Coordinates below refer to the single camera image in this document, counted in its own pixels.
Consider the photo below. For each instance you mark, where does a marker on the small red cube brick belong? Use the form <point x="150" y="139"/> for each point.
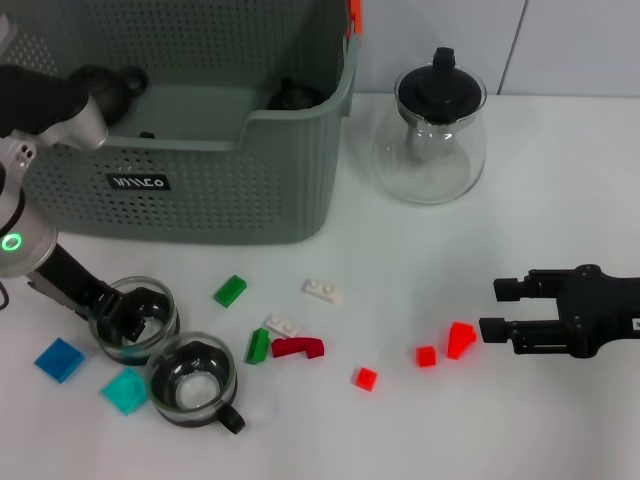
<point x="426" y="356"/>
<point x="366" y="378"/>

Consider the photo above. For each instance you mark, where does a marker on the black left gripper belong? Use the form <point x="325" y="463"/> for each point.
<point x="70" y="285"/>

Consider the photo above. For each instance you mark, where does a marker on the white building brick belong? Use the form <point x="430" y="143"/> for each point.
<point x="282" y="326"/>
<point x="322" y="291"/>

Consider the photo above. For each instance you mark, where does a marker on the glass teapot with black lid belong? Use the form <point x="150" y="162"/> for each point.
<point x="430" y="165"/>

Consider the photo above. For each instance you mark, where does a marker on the teal brick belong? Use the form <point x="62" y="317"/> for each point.
<point x="125" y="391"/>

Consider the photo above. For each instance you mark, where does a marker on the dark red curved brick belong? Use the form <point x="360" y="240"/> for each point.
<point x="295" y="346"/>

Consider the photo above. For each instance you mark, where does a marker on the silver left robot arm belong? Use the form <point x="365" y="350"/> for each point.
<point x="25" y="240"/>

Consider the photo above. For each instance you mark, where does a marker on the blue brick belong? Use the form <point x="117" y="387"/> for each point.
<point x="60" y="360"/>

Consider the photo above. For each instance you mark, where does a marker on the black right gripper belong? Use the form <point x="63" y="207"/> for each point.
<point x="600" y="310"/>

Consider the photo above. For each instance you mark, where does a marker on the green building brick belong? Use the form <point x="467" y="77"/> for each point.
<point x="257" y="347"/>
<point x="231" y="290"/>

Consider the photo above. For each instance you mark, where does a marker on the red sloped brick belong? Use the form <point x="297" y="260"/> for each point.
<point x="459" y="340"/>

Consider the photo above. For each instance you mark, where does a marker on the glass teacup with black base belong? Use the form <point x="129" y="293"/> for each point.
<point x="192" y="385"/>
<point x="160" y="345"/>
<point x="295" y="97"/>

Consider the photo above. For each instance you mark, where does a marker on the orange plastic object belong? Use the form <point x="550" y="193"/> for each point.
<point x="356" y="15"/>

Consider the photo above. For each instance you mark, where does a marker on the grey-green perforated storage bin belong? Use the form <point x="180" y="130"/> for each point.
<point x="200" y="200"/>

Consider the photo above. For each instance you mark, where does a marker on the dark clay teapot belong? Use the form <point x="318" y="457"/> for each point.
<point x="120" y="95"/>

